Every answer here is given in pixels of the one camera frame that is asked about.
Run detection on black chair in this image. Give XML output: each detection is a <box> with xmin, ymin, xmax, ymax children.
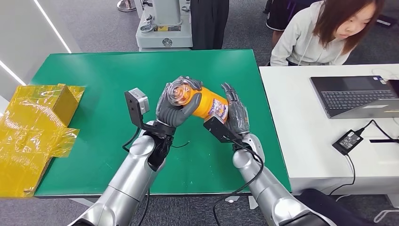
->
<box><xmin>294</xmin><ymin>188</ymin><xmax>379</xmax><ymax>226</ymax></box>

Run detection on black power adapter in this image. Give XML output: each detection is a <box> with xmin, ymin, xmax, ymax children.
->
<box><xmin>332</xmin><ymin>129</ymin><xmax>364</xmax><ymax>156</ymax></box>

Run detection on black mains power cord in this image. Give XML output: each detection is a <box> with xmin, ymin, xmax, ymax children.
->
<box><xmin>328</xmin><ymin>154</ymin><xmax>357</xmax><ymax>196</ymax></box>

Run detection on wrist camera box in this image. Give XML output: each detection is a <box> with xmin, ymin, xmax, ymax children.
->
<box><xmin>124</xmin><ymin>88</ymin><xmax>177</xmax><ymax>137</ymax></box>
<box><xmin>203</xmin><ymin>116</ymin><xmax>244</xmax><ymax>145</ymax></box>

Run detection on white floor cable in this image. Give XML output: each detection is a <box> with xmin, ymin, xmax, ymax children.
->
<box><xmin>373</xmin><ymin>210</ymin><xmax>399</xmax><ymax>224</ymax></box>

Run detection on white machine base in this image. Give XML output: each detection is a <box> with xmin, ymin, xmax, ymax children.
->
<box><xmin>135</xmin><ymin>0</ymin><xmax>193</xmax><ymax>52</ymax></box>

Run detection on dark grey laptop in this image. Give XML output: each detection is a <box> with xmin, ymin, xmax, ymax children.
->
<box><xmin>310</xmin><ymin>75</ymin><xmax>399</xmax><ymax>120</ymax></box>

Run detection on seated person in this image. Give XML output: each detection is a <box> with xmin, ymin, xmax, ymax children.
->
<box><xmin>269</xmin><ymin>0</ymin><xmax>385</xmax><ymax>67</ymax></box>

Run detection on green topped table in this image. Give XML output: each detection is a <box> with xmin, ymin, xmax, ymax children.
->
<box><xmin>31</xmin><ymin>49</ymin><xmax>292</xmax><ymax>199</ymax></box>

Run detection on yellow taped cardboard box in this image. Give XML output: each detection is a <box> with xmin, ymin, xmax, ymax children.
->
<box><xmin>0</xmin><ymin>83</ymin><xmax>86</xmax><ymax>198</ymax></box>

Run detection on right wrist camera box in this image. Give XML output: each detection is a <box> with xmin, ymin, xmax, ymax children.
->
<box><xmin>203</xmin><ymin>116</ymin><xmax>244</xmax><ymax>145</ymax></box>

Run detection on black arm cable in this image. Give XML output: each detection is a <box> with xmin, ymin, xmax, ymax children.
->
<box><xmin>122</xmin><ymin>126</ymin><xmax>151</xmax><ymax>226</ymax></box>
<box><xmin>212</xmin><ymin>140</ymin><xmax>265</xmax><ymax>226</ymax></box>

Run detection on metal stanchion base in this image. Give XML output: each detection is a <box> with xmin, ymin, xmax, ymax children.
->
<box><xmin>117</xmin><ymin>0</ymin><xmax>138</xmax><ymax>12</ymax></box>

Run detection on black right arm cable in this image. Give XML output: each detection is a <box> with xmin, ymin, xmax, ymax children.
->
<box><xmin>212</xmin><ymin>140</ymin><xmax>265</xmax><ymax>226</ymax></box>

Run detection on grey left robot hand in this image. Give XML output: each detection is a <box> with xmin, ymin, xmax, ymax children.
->
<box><xmin>155</xmin><ymin>76</ymin><xmax>204</xmax><ymax>129</ymax></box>

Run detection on standing person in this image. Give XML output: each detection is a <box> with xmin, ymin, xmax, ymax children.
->
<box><xmin>190</xmin><ymin>0</ymin><xmax>230</xmax><ymax>50</ymax></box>

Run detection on white desk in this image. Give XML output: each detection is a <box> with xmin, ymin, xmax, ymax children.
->
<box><xmin>259</xmin><ymin>64</ymin><xmax>399</xmax><ymax>209</ymax></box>

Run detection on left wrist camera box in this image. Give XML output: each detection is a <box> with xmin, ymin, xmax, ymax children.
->
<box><xmin>124</xmin><ymin>88</ymin><xmax>177</xmax><ymax>137</ymax></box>

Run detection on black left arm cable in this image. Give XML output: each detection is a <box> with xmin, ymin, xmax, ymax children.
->
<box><xmin>122</xmin><ymin>126</ymin><xmax>151</xmax><ymax>226</ymax></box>

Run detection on orange detergent bottle clear cap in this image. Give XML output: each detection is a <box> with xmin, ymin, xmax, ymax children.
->
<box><xmin>167</xmin><ymin>76</ymin><xmax>230</xmax><ymax>123</ymax></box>

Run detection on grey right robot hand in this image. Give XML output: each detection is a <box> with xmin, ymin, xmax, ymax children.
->
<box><xmin>220</xmin><ymin>82</ymin><xmax>251</xmax><ymax>135</ymax></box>

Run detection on black adapter output cable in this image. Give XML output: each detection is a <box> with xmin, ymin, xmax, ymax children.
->
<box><xmin>357</xmin><ymin>120</ymin><xmax>399</xmax><ymax>141</ymax></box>

